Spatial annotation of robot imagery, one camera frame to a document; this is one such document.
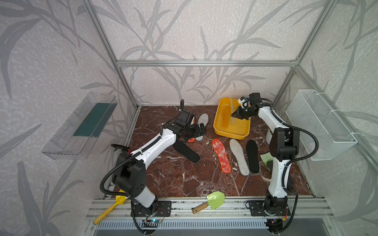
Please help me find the red insole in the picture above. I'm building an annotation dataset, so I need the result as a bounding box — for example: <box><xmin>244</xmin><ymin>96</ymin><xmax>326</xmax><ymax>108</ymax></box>
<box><xmin>212</xmin><ymin>139</ymin><xmax>231</xmax><ymax>174</ymax></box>
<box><xmin>188</xmin><ymin>117</ymin><xmax>195</xmax><ymax>143</ymax></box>

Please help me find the yellow insole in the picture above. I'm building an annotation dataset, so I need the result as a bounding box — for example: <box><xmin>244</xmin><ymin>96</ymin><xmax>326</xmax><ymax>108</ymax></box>
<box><xmin>230</xmin><ymin>98</ymin><xmax>234</xmax><ymax>126</ymax></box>
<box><xmin>220</xmin><ymin>106</ymin><xmax>232</xmax><ymax>130</ymax></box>

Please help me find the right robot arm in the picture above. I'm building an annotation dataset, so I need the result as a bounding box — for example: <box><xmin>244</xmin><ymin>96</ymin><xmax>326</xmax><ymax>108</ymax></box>
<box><xmin>231</xmin><ymin>92</ymin><xmax>319</xmax><ymax>216</ymax></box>

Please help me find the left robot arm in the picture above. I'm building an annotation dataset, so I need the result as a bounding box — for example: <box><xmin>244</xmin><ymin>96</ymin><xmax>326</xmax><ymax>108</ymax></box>
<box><xmin>99</xmin><ymin>99</ymin><xmax>206</xmax><ymax>211</ymax></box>

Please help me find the yellow plastic storage box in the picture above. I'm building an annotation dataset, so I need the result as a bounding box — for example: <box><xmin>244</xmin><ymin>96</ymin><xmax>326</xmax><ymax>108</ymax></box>
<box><xmin>213</xmin><ymin>97</ymin><xmax>251</xmax><ymax>140</ymax></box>

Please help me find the left black insole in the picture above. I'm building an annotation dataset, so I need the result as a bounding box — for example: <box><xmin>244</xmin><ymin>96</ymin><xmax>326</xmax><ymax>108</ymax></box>
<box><xmin>173</xmin><ymin>140</ymin><xmax>200</xmax><ymax>163</ymax></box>

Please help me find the black insole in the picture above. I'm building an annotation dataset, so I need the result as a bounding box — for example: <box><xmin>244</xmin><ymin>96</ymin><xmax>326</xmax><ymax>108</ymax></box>
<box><xmin>173</xmin><ymin>140</ymin><xmax>200</xmax><ymax>163</ymax></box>
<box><xmin>246</xmin><ymin>140</ymin><xmax>260</xmax><ymax>174</ymax></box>

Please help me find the far grey insole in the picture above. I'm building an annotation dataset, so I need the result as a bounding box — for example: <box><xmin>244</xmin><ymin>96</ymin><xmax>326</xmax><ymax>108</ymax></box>
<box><xmin>196</xmin><ymin>114</ymin><xmax>209</xmax><ymax>142</ymax></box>

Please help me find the grey insole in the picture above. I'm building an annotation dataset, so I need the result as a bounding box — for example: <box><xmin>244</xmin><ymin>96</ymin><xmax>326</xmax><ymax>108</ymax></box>
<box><xmin>196</xmin><ymin>114</ymin><xmax>209</xmax><ymax>142</ymax></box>
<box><xmin>229</xmin><ymin>139</ymin><xmax>250</xmax><ymax>177</ymax></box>

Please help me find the potted artificial plant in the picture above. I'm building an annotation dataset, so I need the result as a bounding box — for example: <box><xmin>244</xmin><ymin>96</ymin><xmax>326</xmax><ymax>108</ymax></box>
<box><xmin>266</xmin><ymin>129</ymin><xmax>273</xmax><ymax>145</ymax></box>

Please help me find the right black insole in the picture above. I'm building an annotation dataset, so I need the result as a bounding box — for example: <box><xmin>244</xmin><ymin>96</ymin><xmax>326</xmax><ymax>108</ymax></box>
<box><xmin>246</xmin><ymin>140</ymin><xmax>260</xmax><ymax>174</ymax></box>

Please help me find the near grey insole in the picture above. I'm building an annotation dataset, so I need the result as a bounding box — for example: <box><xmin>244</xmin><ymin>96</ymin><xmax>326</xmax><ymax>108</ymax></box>
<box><xmin>229</xmin><ymin>139</ymin><xmax>250</xmax><ymax>177</ymax></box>

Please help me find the red spray bottle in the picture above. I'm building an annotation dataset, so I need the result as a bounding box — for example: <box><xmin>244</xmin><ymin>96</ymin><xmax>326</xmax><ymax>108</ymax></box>
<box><xmin>111</xmin><ymin>144</ymin><xmax>129</xmax><ymax>153</ymax></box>

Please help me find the green garden trowel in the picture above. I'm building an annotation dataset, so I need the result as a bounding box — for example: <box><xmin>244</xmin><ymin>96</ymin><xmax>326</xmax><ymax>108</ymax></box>
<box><xmin>192</xmin><ymin>191</ymin><xmax>225</xmax><ymax>214</ymax></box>

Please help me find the yellow plastic spatula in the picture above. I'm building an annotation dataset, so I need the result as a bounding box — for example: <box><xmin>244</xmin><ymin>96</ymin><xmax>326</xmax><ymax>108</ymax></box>
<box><xmin>93</xmin><ymin>195</ymin><xmax>128</xmax><ymax>225</ymax></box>

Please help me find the green circuit board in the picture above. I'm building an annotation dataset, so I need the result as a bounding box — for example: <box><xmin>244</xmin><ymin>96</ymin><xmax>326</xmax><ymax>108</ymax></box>
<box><xmin>142</xmin><ymin>218</ymin><xmax>164</xmax><ymax>228</ymax></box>

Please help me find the white wire basket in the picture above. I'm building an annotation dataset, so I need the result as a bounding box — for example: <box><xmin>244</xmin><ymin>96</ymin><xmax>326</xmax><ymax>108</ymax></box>
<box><xmin>285</xmin><ymin>89</ymin><xmax>357</xmax><ymax>161</ymax></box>

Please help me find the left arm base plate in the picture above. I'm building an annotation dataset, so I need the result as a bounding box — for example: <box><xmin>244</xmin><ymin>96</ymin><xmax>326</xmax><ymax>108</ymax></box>
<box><xmin>131</xmin><ymin>201</ymin><xmax>172</xmax><ymax>217</ymax></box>

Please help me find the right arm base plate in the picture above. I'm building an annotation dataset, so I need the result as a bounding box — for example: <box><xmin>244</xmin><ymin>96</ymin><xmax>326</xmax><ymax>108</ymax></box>
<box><xmin>245</xmin><ymin>200</ymin><xmax>291</xmax><ymax>218</ymax></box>

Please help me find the clear plastic wall shelf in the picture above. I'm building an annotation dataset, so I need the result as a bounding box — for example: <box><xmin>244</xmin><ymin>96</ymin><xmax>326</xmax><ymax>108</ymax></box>
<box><xmin>41</xmin><ymin>92</ymin><xmax>118</xmax><ymax>160</ymax></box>

